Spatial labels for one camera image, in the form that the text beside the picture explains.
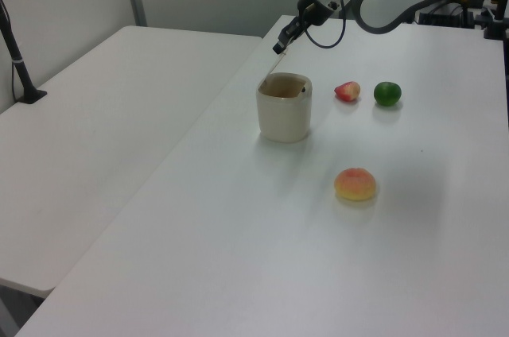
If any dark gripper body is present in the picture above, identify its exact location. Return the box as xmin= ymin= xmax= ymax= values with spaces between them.
xmin=297 ymin=0 xmax=333 ymax=28

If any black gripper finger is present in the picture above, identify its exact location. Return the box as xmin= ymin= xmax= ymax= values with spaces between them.
xmin=284 ymin=21 xmax=308 ymax=51
xmin=272 ymin=18 xmax=300 ymax=55

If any beige bin lid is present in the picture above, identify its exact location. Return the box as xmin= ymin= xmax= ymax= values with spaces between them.
xmin=265 ymin=50 xmax=289 ymax=78

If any white plastic garbage bin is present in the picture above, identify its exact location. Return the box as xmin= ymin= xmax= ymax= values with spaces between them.
xmin=254 ymin=72 xmax=313 ymax=144

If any red strawberry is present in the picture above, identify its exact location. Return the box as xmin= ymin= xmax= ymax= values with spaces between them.
xmin=333 ymin=80 xmax=362 ymax=103

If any green lime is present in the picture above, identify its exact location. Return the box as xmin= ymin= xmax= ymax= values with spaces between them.
xmin=373 ymin=81 xmax=402 ymax=107

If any dark background equipment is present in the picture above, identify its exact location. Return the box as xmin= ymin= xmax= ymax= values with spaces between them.
xmin=414 ymin=0 xmax=484 ymax=29

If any orange pink peach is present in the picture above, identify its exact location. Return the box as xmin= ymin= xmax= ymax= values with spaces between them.
xmin=333 ymin=168 xmax=377 ymax=201

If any black pole with base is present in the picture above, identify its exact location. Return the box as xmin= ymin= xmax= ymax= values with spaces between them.
xmin=0 ymin=0 xmax=49 ymax=105

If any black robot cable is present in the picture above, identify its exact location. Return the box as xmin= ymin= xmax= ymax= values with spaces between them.
xmin=305 ymin=0 xmax=403 ymax=50

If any black camera stand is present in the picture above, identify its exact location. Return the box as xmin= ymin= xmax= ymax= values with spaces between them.
xmin=481 ymin=0 xmax=509 ymax=41

